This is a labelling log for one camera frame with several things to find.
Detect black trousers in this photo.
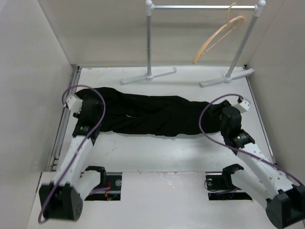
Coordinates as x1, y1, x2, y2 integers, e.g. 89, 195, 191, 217
76, 87, 230, 137

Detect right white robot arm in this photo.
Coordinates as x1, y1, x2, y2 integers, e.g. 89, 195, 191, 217
221, 106, 305, 229

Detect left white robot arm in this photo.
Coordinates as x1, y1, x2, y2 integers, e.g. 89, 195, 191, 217
38, 96, 107, 224

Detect beige plastic hanger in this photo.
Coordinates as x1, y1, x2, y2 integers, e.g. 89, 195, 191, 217
192, 2, 245, 64

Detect white metal clothes rack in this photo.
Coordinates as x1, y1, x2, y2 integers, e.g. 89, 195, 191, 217
120, 0, 266, 88

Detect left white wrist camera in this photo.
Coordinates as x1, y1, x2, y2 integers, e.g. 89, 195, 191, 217
64, 94, 83, 114

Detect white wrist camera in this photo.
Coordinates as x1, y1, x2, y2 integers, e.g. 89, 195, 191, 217
233, 97, 251, 114
64, 94, 83, 114

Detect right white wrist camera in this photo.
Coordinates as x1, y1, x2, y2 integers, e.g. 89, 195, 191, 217
233, 97, 251, 114

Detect aluminium side rail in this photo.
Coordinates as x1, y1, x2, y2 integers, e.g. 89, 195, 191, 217
46, 64, 81, 172

